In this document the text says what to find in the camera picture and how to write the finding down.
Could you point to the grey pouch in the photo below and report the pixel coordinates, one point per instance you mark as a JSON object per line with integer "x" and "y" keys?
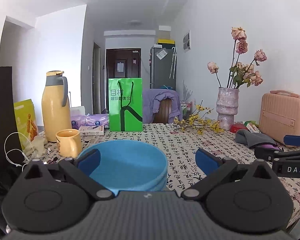
{"x": 252, "y": 137}

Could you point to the cardboard box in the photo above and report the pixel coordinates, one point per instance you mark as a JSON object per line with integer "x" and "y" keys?
{"x": 165, "y": 32}

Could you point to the folded umbrella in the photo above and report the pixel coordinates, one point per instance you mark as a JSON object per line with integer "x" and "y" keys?
{"x": 173, "y": 62}

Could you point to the black paper bag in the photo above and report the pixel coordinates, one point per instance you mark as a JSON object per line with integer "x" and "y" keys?
{"x": 2, "y": 117}

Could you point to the dark brown door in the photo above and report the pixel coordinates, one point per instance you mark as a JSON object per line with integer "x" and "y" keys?
{"x": 130, "y": 65}

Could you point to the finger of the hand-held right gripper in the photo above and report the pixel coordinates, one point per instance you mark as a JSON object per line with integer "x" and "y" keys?
{"x": 296, "y": 140}
{"x": 267, "y": 153}

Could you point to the white glove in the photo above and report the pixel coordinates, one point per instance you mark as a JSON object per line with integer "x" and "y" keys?
{"x": 37, "y": 145}

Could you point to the yellow mug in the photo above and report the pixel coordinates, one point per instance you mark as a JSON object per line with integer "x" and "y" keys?
{"x": 68, "y": 142}

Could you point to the small white carton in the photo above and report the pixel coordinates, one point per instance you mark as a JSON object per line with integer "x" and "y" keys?
{"x": 92, "y": 130}

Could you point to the yellow box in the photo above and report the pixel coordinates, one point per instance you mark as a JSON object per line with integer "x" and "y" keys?
{"x": 166, "y": 42}

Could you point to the yellow thermos jug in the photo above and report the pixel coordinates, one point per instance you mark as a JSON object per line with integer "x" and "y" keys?
{"x": 55, "y": 112}

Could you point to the pink hard case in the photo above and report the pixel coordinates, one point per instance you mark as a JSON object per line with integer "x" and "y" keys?
{"x": 282, "y": 117}

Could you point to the red and green packet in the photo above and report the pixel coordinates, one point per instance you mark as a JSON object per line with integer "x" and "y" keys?
{"x": 237, "y": 127}

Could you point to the purple tissue pack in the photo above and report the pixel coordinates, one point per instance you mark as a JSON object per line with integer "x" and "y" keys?
{"x": 92, "y": 120}

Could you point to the printed tablecloth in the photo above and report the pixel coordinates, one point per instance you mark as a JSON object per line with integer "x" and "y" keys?
{"x": 185, "y": 150}

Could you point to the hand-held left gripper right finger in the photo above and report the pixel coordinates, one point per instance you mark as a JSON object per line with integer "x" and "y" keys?
{"x": 206, "y": 161}

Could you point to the paper note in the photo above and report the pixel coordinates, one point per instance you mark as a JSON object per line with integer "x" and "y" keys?
{"x": 161, "y": 55}

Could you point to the grey fridge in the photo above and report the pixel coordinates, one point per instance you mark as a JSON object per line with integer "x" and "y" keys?
{"x": 162, "y": 72}

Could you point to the clear plastic container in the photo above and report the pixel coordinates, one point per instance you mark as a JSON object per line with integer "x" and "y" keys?
{"x": 77, "y": 110}

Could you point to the green paper bag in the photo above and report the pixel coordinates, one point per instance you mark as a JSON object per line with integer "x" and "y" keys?
{"x": 125, "y": 105}

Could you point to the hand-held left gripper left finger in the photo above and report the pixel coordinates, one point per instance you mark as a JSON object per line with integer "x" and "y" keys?
{"x": 90, "y": 160}

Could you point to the yellow-green snack box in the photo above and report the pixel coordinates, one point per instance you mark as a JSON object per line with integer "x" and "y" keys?
{"x": 25, "y": 120}

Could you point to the yellow flower branches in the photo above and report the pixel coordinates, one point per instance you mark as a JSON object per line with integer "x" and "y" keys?
{"x": 202, "y": 125}

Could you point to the dried pink roses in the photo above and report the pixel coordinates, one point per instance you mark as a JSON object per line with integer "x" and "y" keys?
{"x": 240, "y": 77}

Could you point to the wooden chair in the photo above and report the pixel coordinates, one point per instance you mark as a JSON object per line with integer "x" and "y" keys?
{"x": 165, "y": 112}

